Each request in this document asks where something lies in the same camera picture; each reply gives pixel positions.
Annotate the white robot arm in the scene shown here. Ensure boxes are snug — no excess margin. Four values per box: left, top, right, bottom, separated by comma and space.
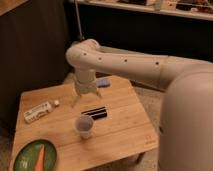
66, 39, 213, 171

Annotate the white plastic bottle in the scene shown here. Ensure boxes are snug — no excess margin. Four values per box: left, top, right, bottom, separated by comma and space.
23, 100, 60, 124

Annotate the white base ledge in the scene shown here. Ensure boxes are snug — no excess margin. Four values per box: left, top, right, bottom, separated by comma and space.
70, 40, 144, 56

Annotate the dark wooden cabinet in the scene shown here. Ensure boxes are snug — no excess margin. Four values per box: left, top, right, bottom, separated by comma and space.
0, 0, 69, 132

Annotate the orange carrot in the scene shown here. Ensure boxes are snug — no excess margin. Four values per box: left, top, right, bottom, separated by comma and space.
34, 146, 45, 171

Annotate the clear plastic cup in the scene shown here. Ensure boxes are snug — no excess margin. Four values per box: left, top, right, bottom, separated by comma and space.
74, 115, 94, 139

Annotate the metal pole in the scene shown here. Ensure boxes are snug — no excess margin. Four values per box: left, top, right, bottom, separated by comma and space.
74, 0, 85, 41

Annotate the wooden folding table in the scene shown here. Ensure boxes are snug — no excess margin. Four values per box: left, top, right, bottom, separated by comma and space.
12, 76, 158, 171

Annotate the blue sponge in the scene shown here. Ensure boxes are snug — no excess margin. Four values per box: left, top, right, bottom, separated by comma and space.
96, 78, 110, 88

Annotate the black rectangular box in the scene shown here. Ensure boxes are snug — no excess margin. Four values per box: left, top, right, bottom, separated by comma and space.
82, 107, 107, 120

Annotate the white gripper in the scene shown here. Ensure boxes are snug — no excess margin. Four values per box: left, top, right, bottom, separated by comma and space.
71, 81, 103, 107

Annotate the cluttered back shelf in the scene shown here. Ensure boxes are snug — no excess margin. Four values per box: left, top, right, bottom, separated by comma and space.
68, 0, 213, 22

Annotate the green plate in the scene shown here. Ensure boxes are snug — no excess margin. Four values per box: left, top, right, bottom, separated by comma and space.
13, 139, 57, 171

